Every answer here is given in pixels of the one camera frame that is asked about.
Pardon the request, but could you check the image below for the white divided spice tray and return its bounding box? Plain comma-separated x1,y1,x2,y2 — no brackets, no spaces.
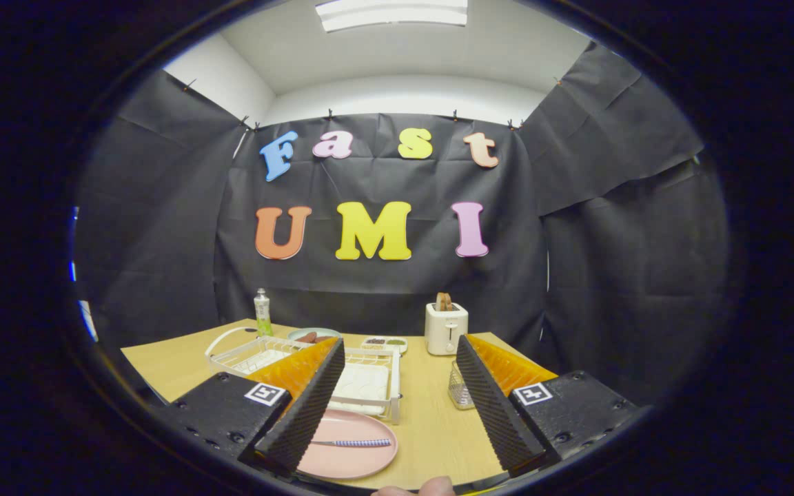
360,335,409,355

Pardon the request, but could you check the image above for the white toaster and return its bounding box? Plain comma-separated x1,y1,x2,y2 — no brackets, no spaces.
425,302,469,356

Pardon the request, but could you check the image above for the white dish rack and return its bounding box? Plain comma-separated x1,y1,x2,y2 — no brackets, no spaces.
205,327,402,424

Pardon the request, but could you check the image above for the clear wire basket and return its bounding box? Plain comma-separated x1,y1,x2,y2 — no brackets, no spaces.
447,360,477,411

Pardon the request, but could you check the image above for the clear bottle with green liquid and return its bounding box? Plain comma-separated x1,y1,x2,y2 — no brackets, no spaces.
254,288,274,338

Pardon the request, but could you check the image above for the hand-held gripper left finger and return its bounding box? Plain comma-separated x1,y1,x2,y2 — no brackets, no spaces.
163,336,347,476

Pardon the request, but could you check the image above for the ceiling light panel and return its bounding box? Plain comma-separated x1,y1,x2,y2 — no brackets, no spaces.
314,0,469,33

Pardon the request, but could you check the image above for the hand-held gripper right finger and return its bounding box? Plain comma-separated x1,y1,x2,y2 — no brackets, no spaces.
455,334,640,477

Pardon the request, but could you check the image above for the light green plate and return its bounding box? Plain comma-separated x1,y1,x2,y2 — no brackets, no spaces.
287,327,343,344

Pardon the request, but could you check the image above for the pink plate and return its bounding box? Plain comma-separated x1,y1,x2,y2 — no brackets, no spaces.
297,409,398,481

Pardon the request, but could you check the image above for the spoon with blue checked handle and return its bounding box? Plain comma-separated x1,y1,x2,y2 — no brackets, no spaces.
311,438,392,448

